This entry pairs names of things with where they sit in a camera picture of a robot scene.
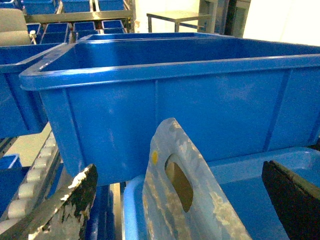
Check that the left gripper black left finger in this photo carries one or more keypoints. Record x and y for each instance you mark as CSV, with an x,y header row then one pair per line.
x,y
64,215

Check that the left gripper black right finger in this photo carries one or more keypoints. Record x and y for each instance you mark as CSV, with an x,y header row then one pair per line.
x,y
296,201

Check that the flower print gift bag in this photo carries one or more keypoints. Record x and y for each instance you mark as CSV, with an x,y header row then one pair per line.
x,y
182,199

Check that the white roller conveyor track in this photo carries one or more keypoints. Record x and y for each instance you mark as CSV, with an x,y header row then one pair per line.
x,y
36,185

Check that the shallow blue plastic tray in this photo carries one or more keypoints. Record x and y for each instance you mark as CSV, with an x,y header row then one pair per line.
x,y
241,180

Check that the blue bin at left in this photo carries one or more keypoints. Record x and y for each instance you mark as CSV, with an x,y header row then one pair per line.
x,y
21,111

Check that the large blue plastic bin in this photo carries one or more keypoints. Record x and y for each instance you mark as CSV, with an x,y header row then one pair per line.
x,y
232,96

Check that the dark metal side table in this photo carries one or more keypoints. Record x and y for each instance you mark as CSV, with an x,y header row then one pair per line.
x,y
179,18

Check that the grey chair with white frame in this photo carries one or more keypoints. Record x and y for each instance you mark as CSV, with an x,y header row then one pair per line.
x,y
13,28

